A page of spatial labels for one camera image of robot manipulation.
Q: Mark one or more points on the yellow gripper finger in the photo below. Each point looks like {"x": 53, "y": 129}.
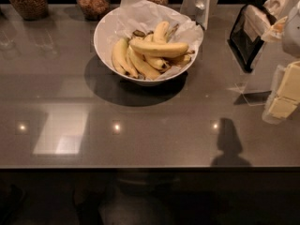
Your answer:
{"x": 289, "y": 85}
{"x": 278, "y": 109}

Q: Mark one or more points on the right spotted yellow banana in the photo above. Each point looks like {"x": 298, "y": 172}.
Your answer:
{"x": 181, "y": 60}

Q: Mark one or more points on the small centre yellow banana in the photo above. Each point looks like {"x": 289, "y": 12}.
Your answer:
{"x": 158, "y": 63}

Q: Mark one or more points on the white ceramic bowl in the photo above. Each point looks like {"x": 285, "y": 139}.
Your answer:
{"x": 120, "y": 22}

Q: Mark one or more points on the clear acrylic sign stand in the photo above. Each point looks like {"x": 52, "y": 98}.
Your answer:
{"x": 254, "y": 88}

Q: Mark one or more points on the black napkin holder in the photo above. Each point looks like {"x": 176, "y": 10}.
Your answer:
{"x": 244, "y": 50}

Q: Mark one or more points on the white paper napkins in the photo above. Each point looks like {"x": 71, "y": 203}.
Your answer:
{"x": 265, "y": 22}

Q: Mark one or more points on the white paper liner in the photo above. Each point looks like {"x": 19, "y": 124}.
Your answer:
{"x": 148, "y": 35}

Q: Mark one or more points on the middle glass cereal jar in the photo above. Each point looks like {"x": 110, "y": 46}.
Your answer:
{"x": 93, "y": 10}

